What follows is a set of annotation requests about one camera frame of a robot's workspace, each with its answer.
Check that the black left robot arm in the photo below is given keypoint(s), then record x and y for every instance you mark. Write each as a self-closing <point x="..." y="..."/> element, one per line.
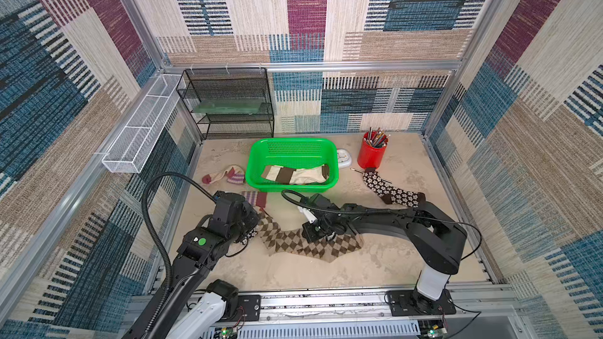
<point x="201" y="249"/>

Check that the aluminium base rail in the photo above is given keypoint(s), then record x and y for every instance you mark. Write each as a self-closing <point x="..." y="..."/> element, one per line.
<point x="483" y="310"/>

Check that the white wire wall basket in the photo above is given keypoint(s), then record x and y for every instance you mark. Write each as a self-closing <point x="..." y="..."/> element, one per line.
<point x="131" y="150"/>

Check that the dark floral pattern sock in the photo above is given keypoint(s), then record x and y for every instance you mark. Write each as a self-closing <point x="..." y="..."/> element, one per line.
<point x="390" y="194"/>

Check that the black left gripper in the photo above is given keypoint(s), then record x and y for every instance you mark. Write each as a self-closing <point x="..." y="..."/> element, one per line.
<point x="253" y="219"/>

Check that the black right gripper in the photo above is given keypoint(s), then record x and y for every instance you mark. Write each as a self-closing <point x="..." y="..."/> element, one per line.
<point x="318" y="228"/>

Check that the black wire mesh shelf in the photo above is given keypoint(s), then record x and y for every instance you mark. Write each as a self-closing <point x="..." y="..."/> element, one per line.
<point x="237" y="83"/>

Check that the brown argyle sock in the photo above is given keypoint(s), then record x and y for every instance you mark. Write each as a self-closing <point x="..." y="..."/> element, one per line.
<point x="325" y="249"/>
<point x="271" y="235"/>

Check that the green glass plate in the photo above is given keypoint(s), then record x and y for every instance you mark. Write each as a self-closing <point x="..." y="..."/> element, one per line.
<point x="224" y="107"/>

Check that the red pencil cup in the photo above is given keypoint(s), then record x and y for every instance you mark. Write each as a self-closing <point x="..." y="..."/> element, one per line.
<point x="373" y="148"/>

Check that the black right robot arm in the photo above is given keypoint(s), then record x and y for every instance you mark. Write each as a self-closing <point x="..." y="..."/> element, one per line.
<point x="439" y="240"/>

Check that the cream brown striped sock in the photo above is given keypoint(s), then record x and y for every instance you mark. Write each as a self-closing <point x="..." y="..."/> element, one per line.
<point x="290" y="176"/>

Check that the pink purple striped sock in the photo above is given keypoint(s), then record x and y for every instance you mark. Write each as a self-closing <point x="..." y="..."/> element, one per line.
<point x="256" y="198"/>
<point x="234" y="175"/>

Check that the green plastic basket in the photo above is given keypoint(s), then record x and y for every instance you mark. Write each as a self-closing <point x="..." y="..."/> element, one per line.
<point x="296" y="153"/>

